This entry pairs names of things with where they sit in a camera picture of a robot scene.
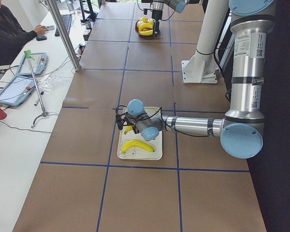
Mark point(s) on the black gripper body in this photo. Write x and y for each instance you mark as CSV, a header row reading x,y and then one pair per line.
x,y
136,130
156,15

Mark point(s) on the yellow banana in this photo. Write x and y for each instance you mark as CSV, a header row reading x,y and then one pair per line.
x,y
137,143
148,32
146,26
127,129

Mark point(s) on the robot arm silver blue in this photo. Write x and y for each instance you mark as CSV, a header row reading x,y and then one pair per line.
x,y
241,130
156,7

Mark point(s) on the brown wicker basket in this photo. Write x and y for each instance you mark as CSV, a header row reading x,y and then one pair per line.
x,y
136,29

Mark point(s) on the white rectangular plate tray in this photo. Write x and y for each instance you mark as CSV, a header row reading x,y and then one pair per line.
x,y
140,136

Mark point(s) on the red yellow apple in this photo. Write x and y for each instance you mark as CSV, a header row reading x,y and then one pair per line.
x,y
150,20

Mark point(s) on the yellow pear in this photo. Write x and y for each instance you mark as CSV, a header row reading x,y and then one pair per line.
x,y
143,19

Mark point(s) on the pale apple with stem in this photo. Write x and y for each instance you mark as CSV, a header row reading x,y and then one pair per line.
x,y
139,23

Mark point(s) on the small metal cup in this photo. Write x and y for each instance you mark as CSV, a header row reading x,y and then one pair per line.
x,y
88,24

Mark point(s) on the metal rod stand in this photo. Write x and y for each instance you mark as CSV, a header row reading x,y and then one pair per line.
x,y
44,112

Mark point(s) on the clear plastic wrap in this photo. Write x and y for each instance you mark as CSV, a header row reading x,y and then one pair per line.
x,y
49,82

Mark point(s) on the black keyboard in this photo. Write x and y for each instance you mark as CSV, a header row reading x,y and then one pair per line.
x,y
67,21

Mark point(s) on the upper teach pendant tablet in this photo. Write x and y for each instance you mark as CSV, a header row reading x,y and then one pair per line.
x,y
38,62

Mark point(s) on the teach pendant tablet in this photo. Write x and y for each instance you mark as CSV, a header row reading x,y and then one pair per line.
x,y
38,62
17,90

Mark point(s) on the lower teach pendant tablet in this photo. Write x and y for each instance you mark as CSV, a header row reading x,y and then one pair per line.
x,y
17,90

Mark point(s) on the black computer mouse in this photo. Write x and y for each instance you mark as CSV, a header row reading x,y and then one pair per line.
x,y
41,38

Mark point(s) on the person in black clothes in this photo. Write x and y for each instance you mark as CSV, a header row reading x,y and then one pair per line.
x,y
12,37

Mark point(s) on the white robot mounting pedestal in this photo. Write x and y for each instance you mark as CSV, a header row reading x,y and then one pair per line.
x,y
201,67

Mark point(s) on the aluminium frame post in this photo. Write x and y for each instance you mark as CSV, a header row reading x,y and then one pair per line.
x,y
52,6

